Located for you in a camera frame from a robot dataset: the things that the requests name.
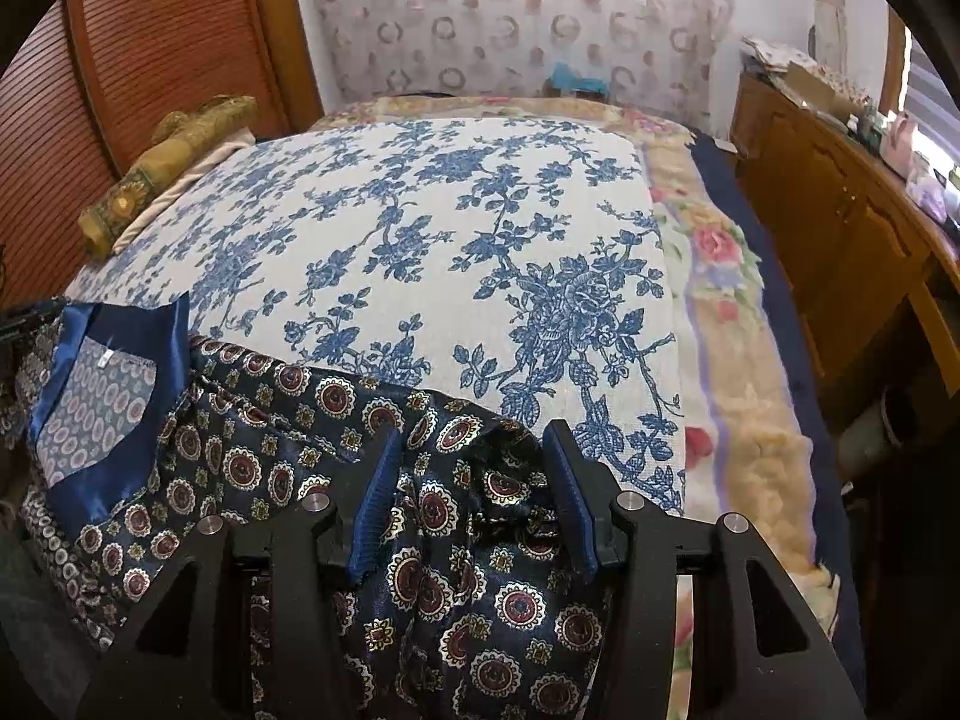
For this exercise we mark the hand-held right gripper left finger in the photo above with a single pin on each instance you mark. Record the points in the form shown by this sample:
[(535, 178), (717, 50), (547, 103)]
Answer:
[(371, 510)]

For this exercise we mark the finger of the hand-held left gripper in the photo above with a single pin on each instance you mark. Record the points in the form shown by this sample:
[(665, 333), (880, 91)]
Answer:
[(22, 319)]

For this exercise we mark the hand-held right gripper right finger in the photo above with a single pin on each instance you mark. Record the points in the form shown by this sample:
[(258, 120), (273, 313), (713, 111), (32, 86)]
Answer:
[(574, 495)]

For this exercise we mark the navy patterned satin shirt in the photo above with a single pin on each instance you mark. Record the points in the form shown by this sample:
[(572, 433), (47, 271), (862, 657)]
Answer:
[(465, 540)]

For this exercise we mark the beige pillow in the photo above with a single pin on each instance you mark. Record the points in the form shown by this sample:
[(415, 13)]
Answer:
[(191, 180)]

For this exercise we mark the golden patterned pillow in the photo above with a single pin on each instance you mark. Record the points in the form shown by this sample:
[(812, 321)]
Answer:
[(172, 157)]

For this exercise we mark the floral fleece blanket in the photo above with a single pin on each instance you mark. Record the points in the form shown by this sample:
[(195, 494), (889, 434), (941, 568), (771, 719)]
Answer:
[(720, 330)]

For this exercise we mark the blue floral white sheet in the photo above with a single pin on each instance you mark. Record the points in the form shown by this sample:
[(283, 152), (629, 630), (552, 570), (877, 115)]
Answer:
[(450, 240)]

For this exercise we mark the navy bed sheet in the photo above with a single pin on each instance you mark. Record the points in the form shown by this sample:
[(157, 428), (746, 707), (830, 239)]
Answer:
[(757, 277)]

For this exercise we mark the grey cylinder bin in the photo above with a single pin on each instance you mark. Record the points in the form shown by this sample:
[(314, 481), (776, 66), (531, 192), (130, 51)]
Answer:
[(874, 431)]

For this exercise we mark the wooden louvred wardrobe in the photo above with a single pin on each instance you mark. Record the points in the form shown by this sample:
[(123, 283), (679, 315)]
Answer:
[(150, 30)]

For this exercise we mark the wooden sideboard cabinet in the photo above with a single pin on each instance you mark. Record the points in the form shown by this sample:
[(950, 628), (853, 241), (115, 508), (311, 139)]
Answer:
[(825, 202)]

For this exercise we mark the small blue box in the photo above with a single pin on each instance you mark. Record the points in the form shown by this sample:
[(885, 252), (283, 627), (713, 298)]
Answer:
[(574, 82)]

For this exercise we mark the purple pouch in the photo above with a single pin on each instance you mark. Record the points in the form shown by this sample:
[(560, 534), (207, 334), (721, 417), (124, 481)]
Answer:
[(930, 195)]

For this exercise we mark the cardboard box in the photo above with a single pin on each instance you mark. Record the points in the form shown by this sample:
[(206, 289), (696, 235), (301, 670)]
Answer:
[(814, 86)]

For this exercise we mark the pink bag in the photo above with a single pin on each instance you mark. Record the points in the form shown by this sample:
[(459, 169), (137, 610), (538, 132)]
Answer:
[(901, 142)]

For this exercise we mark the folded floral cloths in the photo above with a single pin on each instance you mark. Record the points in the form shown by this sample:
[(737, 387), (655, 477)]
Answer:
[(772, 52)]

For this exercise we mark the circle print curtain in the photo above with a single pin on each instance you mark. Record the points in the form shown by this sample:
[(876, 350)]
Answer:
[(487, 15)]

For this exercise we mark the striped window blind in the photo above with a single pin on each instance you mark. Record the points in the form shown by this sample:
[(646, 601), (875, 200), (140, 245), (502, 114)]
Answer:
[(937, 90)]

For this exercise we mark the wrapped air conditioner pipe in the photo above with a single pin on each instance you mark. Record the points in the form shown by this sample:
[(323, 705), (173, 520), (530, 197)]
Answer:
[(829, 7)]

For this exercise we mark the wooden window frame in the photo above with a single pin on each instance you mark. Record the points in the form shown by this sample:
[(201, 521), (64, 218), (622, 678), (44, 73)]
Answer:
[(895, 60)]

